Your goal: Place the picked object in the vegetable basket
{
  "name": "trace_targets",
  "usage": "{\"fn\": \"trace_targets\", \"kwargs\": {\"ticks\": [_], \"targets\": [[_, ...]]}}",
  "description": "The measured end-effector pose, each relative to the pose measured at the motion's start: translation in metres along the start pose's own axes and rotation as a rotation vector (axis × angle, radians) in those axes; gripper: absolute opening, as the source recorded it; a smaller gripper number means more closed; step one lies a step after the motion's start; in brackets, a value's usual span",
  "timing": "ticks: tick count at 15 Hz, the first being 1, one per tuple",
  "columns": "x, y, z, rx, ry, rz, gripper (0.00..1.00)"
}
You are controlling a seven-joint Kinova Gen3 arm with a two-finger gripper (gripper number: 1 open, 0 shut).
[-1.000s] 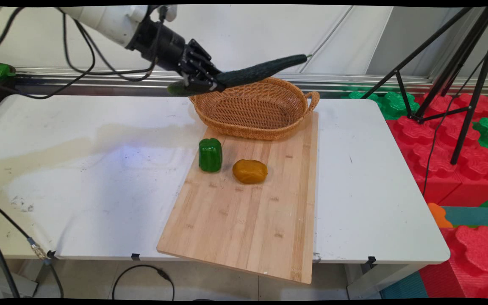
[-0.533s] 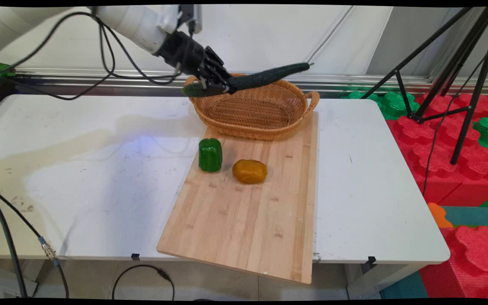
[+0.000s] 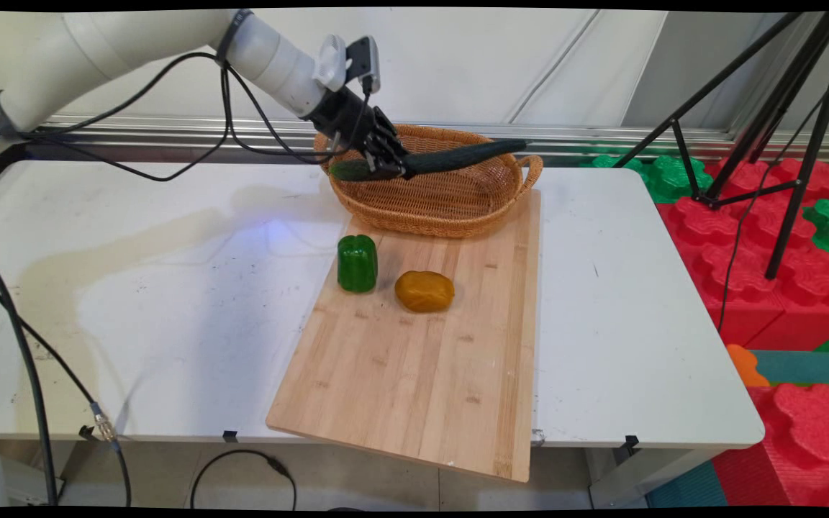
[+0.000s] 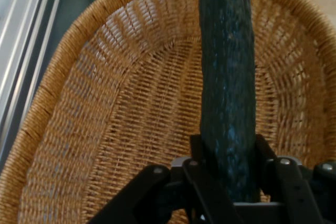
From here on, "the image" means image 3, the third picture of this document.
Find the orange foam piece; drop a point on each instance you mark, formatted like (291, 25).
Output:
(744, 365)

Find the black tripod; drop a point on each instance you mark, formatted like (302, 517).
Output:
(796, 144)

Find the green bell pepper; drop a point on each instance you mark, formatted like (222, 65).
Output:
(357, 265)

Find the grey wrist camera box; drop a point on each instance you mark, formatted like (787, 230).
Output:
(365, 63)

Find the wooden cutting board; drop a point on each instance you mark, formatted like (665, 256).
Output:
(422, 403)

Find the woven wicker basket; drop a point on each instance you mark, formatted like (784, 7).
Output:
(436, 205)

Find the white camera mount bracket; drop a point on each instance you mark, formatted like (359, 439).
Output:
(331, 63)

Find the teal foam mat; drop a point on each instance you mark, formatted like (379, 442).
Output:
(803, 365)

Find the small black table clip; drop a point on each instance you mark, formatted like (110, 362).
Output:
(630, 443)
(230, 436)

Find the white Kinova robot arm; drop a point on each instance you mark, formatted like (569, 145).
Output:
(98, 50)

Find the aluminium wall rail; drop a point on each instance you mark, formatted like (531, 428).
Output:
(601, 138)

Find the large red foam block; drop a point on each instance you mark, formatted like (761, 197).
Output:
(745, 266)

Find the brown potato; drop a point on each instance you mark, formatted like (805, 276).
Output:
(424, 291)

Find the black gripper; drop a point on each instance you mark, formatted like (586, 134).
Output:
(346, 119)

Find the dark green cucumber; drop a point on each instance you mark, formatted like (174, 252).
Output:
(458, 157)

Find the grey metal table leg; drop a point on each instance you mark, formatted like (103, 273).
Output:
(637, 478)

